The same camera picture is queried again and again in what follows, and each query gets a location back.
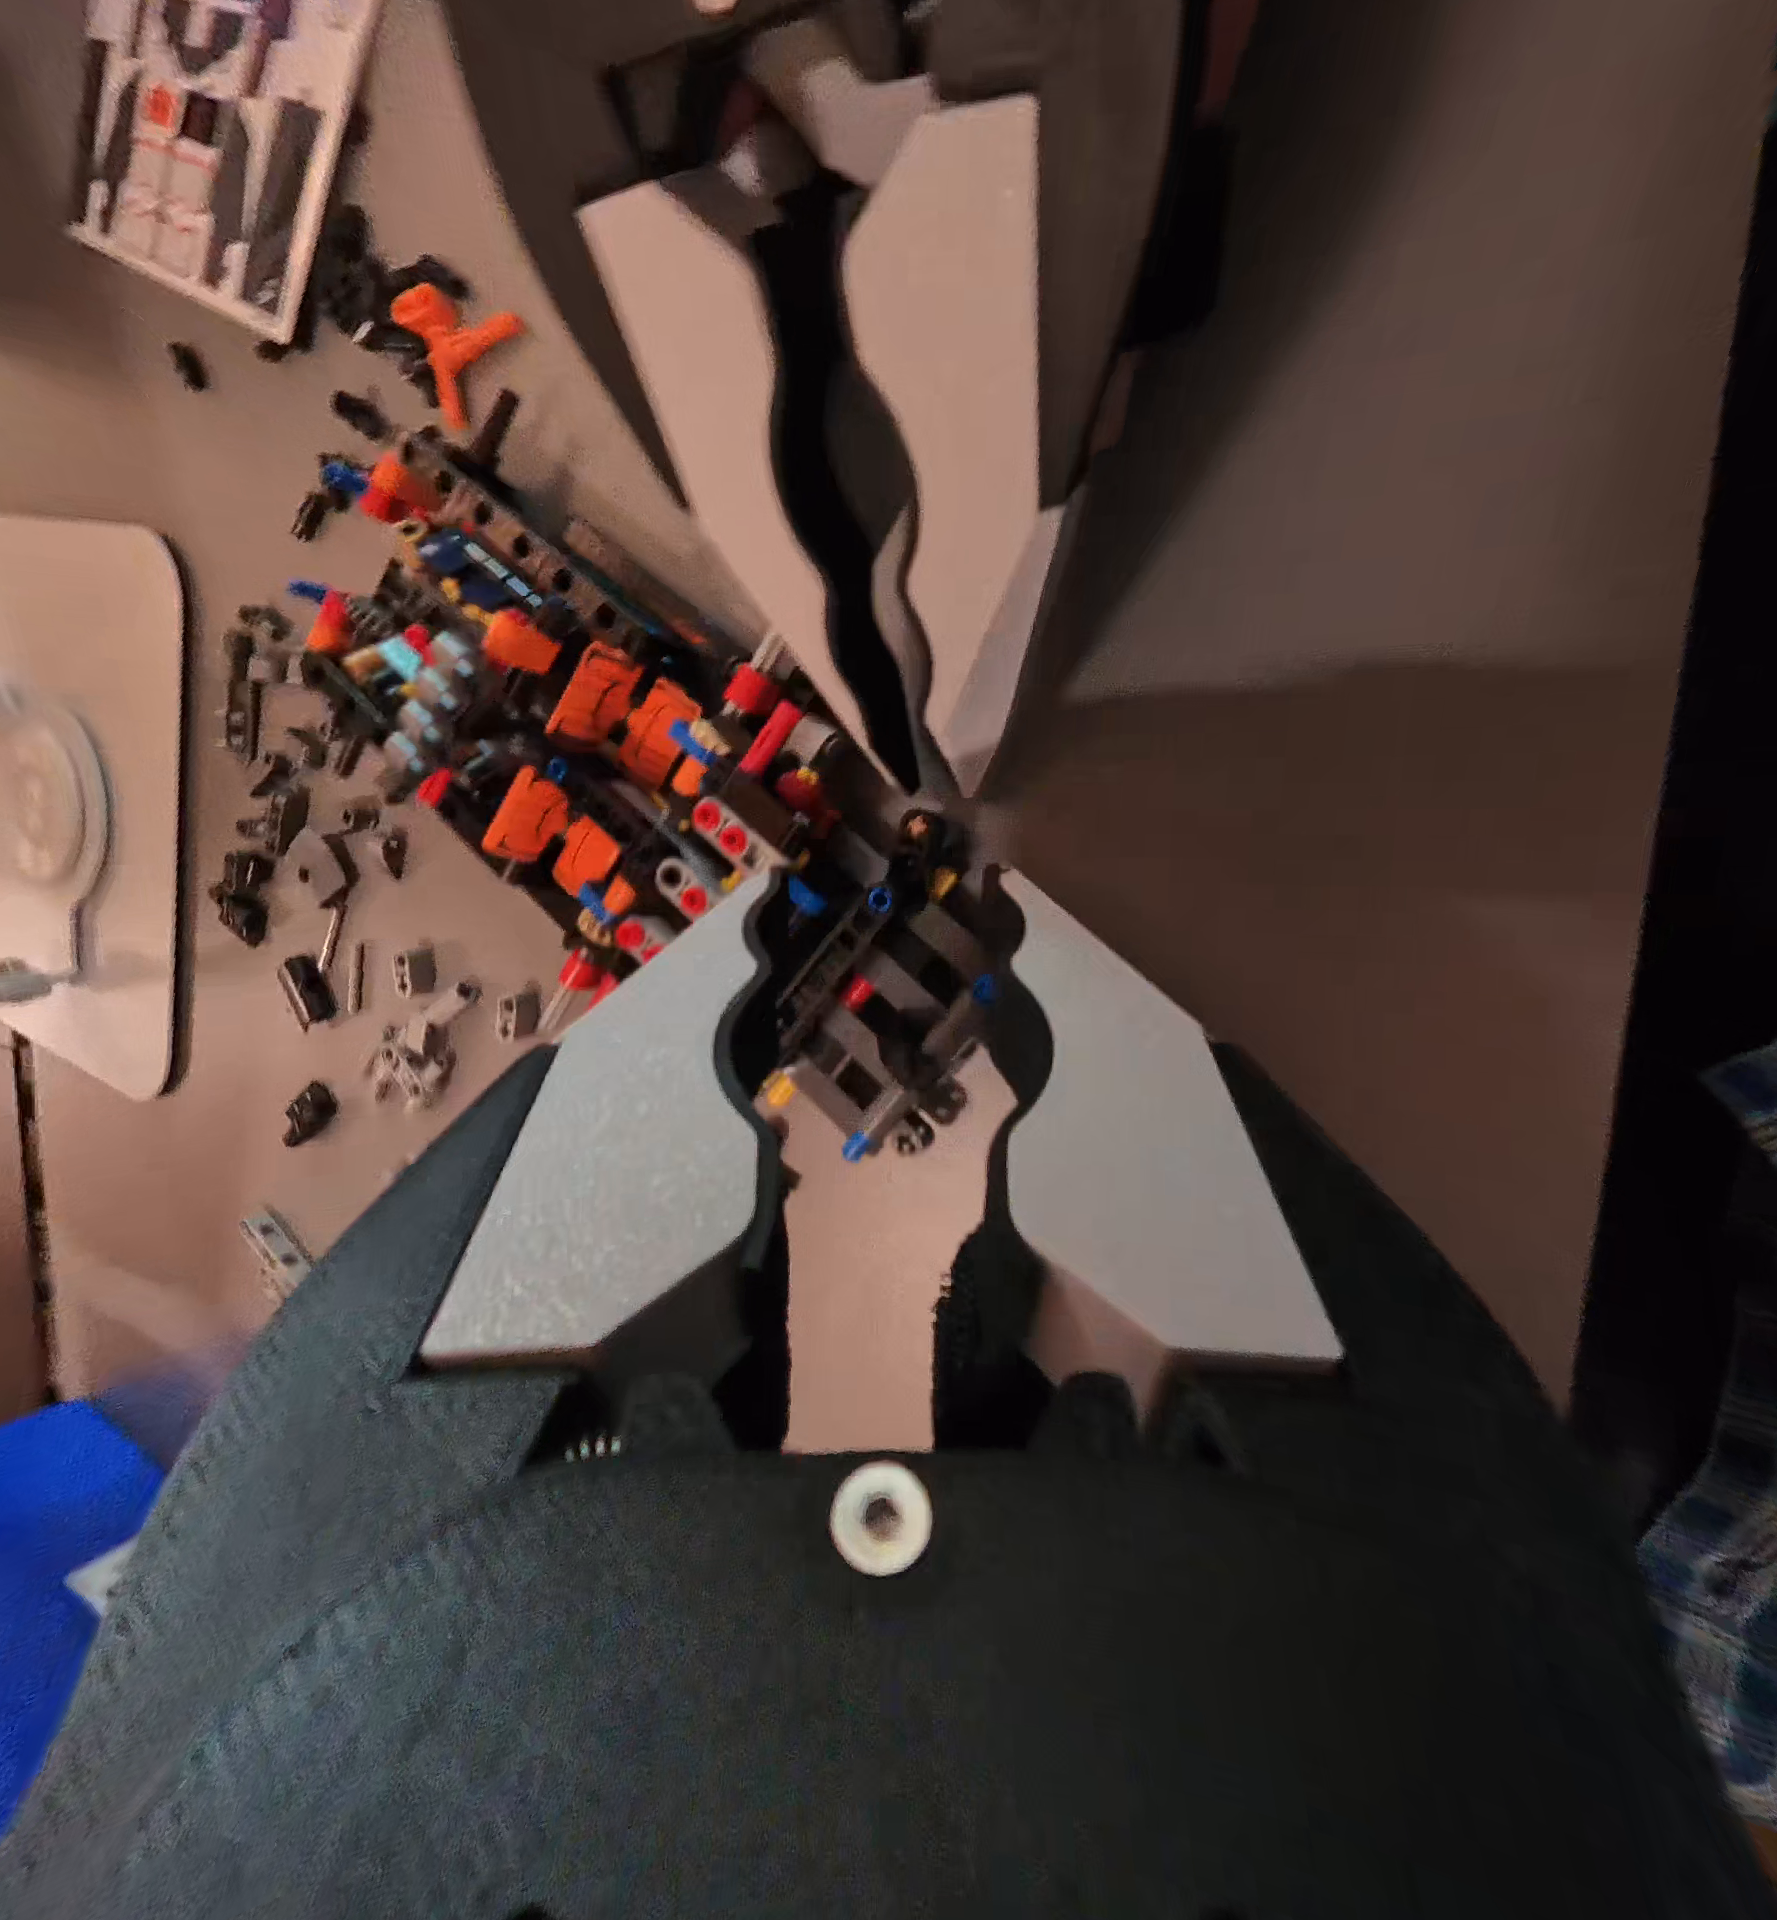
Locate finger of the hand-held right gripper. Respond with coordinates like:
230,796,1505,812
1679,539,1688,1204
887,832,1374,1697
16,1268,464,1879
577,161,924,794
840,91,1085,800

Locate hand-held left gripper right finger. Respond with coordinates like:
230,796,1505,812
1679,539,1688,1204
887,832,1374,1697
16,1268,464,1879
975,868,1350,1389

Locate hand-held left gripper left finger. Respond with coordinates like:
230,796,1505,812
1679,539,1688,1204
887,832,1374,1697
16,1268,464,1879
417,869,793,1380

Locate black and orange lego model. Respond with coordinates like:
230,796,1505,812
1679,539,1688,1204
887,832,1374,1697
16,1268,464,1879
302,428,1018,1165

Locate orange lego piece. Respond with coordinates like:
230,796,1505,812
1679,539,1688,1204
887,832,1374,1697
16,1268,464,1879
390,282,524,432

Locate pile of grey lego pieces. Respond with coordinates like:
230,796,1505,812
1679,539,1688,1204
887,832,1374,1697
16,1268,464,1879
316,824,549,1120

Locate grey lego beam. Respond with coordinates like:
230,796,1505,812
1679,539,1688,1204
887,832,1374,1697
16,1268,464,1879
240,1204,316,1302

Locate pile of black lego pieces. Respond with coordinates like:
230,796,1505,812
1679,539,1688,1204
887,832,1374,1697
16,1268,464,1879
166,203,521,1149

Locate blue plaid shirt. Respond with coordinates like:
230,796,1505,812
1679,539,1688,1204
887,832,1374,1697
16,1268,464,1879
1635,1018,1777,1835

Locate white rounded stand base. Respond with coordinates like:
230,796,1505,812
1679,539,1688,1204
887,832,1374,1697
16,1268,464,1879
0,513,188,1101

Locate dark pants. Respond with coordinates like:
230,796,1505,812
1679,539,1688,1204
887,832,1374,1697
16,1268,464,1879
1571,0,1777,1517

